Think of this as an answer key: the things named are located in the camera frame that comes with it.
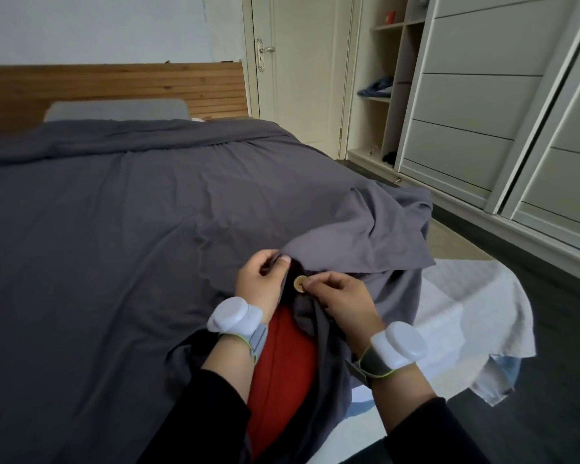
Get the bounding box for cream room door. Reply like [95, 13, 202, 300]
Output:
[241, 0, 356, 160]

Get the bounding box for wooden slatted headboard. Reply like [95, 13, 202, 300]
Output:
[0, 61, 250, 139]

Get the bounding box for white wrist tracker gray strap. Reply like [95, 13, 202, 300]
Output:
[345, 321, 429, 382]
[206, 296, 269, 365]

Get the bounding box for gray duvet cover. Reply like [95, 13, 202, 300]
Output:
[0, 118, 437, 464]

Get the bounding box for cream wardrobe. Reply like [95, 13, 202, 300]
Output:
[345, 0, 580, 285]

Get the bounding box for person's left hand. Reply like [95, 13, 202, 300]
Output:
[235, 248, 292, 327]

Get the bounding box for silver door handle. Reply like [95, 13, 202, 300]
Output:
[256, 37, 276, 73]

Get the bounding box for folded blue clothes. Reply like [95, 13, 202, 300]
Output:
[357, 75, 395, 98]

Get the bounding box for gray pillow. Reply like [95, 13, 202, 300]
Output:
[43, 97, 192, 124]

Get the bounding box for red duvet insert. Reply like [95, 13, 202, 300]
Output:
[246, 305, 320, 461]

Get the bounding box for person's right forearm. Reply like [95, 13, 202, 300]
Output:
[367, 362, 489, 464]

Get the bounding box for cream panelled sliding door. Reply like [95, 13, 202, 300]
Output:
[500, 23, 580, 259]
[396, 0, 580, 211]

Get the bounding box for white patterned bed sheet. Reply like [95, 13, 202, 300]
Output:
[328, 258, 537, 464]

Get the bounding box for person's left forearm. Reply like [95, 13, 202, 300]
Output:
[140, 335, 260, 464]

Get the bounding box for person's right hand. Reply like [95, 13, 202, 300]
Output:
[302, 271, 387, 356]

